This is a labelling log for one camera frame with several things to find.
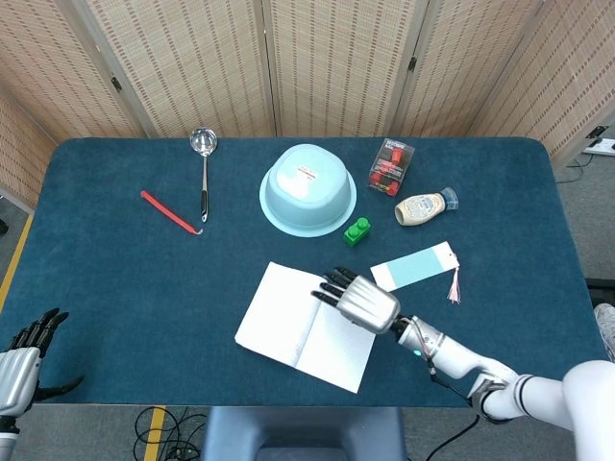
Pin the dark blue table cloth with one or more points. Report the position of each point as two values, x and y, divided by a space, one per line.
144 288

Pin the blue white tasselled bookmark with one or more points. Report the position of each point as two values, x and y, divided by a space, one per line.
408 271

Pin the clear box red parts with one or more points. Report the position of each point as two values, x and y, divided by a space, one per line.
391 165

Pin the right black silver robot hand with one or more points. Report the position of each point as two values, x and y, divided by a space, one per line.
367 302

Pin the green toy building brick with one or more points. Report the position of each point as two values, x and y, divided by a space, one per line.
355 234

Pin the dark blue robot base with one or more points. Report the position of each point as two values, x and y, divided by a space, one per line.
302 432

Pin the light blue plastic bowl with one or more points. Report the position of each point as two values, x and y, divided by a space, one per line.
307 192

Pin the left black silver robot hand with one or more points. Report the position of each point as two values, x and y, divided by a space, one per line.
17 370

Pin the red plastic stick tool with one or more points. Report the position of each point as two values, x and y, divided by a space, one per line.
165 210

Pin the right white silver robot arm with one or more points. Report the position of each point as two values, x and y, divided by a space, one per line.
528 389

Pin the woven wooden folding screen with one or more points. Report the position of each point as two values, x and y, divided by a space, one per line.
192 72

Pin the cream squeeze bottle blue cap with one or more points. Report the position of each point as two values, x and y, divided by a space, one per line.
420 209

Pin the yellow white lined notebook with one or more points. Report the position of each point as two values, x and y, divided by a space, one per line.
298 326

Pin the white power strip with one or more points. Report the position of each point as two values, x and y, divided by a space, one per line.
600 144

